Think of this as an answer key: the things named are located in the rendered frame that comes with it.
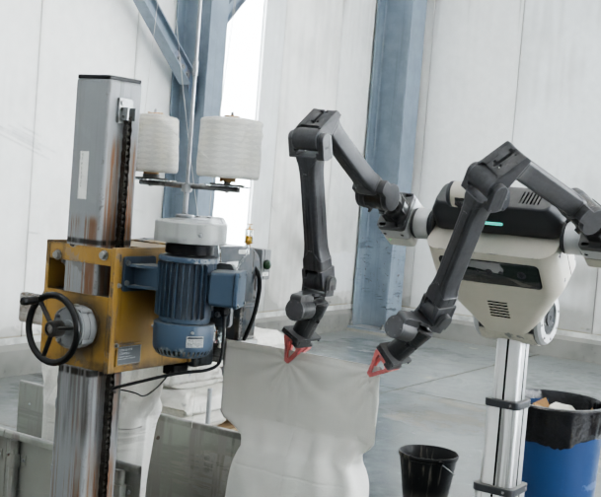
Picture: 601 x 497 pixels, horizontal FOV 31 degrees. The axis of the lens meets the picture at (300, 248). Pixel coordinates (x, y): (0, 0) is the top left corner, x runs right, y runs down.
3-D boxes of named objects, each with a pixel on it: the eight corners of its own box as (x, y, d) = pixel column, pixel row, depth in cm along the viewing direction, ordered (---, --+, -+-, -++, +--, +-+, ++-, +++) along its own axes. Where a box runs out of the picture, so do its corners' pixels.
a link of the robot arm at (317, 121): (338, 99, 275) (305, 96, 280) (317, 144, 270) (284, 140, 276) (403, 192, 308) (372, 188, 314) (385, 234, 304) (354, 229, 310)
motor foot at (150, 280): (180, 294, 276) (183, 259, 275) (149, 296, 266) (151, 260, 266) (152, 289, 281) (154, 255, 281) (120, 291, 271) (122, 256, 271)
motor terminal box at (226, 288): (245, 316, 275) (248, 269, 274) (237, 320, 265) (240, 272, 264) (213, 312, 277) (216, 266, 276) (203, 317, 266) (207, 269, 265)
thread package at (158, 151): (188, 177, 299) (193, 115, 298) (154, 174, 287) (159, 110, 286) (148, 174, 307) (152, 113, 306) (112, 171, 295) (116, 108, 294)
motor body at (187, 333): (224, 357, 275) (232, 258, 274) (186, 362, 262) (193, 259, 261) (178, 347, 283) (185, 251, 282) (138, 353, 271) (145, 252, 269)
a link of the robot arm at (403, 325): (455, 319, 268) (435, 297, 274) (426, 310, 260) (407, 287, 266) (425, 355, 271) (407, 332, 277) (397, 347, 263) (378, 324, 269)
